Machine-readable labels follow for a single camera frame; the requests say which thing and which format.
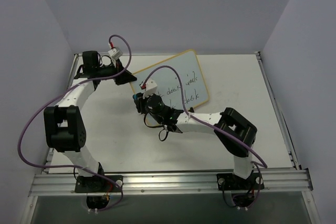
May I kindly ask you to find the front aluminium frame rail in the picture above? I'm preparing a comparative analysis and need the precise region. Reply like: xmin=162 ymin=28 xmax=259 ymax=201
xmin=29 ymin=169 xmax=313 ymax=196

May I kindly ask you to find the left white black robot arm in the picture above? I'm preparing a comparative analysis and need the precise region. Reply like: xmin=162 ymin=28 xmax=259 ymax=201
xmin=44 ymin=47 xmax=136 ymax=192

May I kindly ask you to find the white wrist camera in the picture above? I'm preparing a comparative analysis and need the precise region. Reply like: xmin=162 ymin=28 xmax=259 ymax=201
xmin=140 ymin=78 xmax=158 ymax=99
xmin=108 ymin=47 xmax=123 ymax=63

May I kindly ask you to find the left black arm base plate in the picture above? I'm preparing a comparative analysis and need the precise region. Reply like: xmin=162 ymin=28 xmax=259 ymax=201
xmin=75 ymin=176 xmax=121 ymax=193

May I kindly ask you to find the yellow-framed small whiteboard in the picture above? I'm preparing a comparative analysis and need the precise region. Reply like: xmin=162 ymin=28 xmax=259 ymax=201
xmin=131 ymin=49 xmax=209 ymax=109

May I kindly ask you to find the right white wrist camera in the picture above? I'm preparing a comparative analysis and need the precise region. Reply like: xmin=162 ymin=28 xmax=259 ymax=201
xmin=140 ymin=78 xmax=158 ymax=99

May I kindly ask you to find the aluminium table edge rail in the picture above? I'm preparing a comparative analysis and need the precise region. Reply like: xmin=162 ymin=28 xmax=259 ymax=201
xmin=255 ymin=51 xmax=302 ymax=170

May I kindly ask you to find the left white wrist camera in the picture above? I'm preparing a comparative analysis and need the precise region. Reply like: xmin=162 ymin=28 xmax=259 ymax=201
xmin=108 ymin=47 xmax=123 ymax=63

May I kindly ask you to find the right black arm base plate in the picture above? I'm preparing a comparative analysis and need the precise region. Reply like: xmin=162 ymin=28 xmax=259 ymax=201
xmin=216 ymin=172 xmax=265 ymax=191

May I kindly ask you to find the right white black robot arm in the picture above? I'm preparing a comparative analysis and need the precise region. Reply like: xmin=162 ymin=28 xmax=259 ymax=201
xmin=133 ymin=93 xmax=257 ymax=189

